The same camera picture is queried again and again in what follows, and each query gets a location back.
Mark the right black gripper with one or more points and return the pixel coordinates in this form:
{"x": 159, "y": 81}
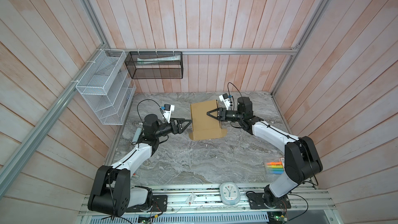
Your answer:
{"x": 222, "y": 116}

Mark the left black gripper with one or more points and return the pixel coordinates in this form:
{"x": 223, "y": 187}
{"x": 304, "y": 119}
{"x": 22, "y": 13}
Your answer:
{"x": 179, "y": 122}

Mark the brown cardboard box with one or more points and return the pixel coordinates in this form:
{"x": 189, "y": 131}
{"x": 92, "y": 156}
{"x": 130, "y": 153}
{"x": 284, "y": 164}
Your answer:
{"x": 205, "y": 127}

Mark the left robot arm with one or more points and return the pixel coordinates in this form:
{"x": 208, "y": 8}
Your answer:
{"x": 112, "y": 193}

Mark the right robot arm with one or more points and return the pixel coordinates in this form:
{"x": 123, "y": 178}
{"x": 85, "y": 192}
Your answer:
{"x": 302, "y": 160}

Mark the light blue small device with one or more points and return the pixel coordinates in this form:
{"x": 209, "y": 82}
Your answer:
{"x": 137, "y": 133}

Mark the white paper tag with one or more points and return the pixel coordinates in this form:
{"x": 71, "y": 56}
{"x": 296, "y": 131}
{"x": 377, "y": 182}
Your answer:
{"x": 191, "y": 198}

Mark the paper in black basket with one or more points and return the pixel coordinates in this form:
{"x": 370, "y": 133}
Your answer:
{"x": 171, "y": 60}

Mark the white round clock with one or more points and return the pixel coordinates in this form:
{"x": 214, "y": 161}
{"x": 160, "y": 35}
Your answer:
{"x": 229, "y": 193}

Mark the colourful marker pack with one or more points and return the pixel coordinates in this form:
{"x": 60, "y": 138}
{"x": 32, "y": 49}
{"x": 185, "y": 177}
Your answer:
{"x": 276, "y": 167}

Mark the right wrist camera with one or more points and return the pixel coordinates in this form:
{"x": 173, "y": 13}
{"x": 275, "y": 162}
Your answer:
{"x": 227, "y": 100}

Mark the black wire mesh basket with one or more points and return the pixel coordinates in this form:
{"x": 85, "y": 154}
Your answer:
{"x": 153, "y": 71}

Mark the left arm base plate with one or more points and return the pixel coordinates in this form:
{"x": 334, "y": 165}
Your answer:
{"x": 158, "y": 203}

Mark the white wire mesh shelf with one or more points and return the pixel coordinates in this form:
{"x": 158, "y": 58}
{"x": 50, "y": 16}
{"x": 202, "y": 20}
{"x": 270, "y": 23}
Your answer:
{"x": 107, "y": 87}

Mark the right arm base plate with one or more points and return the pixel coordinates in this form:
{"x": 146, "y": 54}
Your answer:
{"x": 266, "y": 201}

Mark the aluminium rail front frame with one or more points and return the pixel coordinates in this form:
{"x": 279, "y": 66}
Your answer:
{"x": 308, "y": 205}

